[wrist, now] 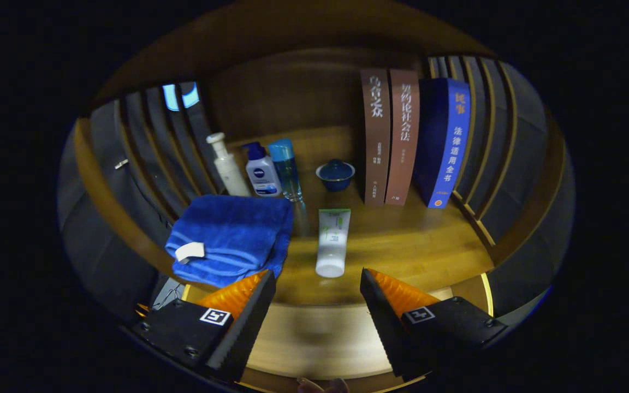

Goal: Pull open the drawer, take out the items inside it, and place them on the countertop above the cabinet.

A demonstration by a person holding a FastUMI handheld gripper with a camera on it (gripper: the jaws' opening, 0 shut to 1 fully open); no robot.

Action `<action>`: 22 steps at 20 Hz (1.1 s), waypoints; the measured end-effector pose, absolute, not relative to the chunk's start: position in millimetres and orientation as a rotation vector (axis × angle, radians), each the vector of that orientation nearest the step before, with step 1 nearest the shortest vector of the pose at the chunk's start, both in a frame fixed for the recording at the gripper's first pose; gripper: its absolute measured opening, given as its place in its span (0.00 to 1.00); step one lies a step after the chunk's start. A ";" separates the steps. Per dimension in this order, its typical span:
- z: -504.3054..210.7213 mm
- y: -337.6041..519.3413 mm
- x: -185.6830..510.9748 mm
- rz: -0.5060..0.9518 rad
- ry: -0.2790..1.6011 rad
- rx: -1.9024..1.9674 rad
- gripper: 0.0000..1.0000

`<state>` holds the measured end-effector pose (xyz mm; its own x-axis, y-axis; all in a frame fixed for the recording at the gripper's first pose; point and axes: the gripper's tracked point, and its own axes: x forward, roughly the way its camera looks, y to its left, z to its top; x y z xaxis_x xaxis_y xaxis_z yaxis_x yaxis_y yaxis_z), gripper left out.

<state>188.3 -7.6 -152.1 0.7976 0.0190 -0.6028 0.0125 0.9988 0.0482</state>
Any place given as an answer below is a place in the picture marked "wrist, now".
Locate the silver metal clip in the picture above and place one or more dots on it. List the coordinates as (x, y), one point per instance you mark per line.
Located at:
(121, 164)

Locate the wooden countertop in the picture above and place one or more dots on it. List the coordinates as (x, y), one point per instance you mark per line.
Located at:
(402, 245)

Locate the wooden cabinet with slatted sides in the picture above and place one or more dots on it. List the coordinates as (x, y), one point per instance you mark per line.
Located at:
(292, 93)

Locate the blue lidded teacup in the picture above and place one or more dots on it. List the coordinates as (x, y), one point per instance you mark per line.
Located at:
(335, 177)

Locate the dark brown book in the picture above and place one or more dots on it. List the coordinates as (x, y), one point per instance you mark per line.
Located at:
(375, 136)

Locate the white tube with green print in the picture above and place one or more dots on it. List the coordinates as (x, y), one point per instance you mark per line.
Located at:
(332, 245)

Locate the clear teal bottle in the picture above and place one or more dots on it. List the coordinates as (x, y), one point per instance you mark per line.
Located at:
(286, 164)

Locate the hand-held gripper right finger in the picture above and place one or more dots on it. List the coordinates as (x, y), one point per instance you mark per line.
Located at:
(388, 325)

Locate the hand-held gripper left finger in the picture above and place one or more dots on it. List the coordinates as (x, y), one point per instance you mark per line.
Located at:
(249, 327)

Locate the white pump bottle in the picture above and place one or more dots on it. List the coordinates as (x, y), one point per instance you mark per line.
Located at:
(230, 172)

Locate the blue folded towel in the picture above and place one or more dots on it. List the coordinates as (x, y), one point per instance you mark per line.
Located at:
(238, 234)

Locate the reddish brown book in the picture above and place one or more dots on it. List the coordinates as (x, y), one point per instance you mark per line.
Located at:
(402, 136)

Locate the blue book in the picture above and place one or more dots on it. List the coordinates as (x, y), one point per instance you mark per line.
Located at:
(448, 142)

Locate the white bottle with blue cap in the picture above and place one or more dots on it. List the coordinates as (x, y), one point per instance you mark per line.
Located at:
(262, 174)

